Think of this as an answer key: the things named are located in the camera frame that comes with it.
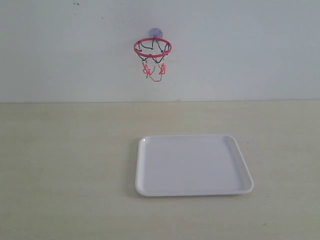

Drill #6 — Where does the red mini basketball hoop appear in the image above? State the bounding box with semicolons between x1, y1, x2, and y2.
133;37;173;83

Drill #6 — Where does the white plastic tray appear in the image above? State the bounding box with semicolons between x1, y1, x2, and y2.
135;134;254;197

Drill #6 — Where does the clear suction cup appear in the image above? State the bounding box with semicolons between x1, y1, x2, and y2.
148;28;163;39

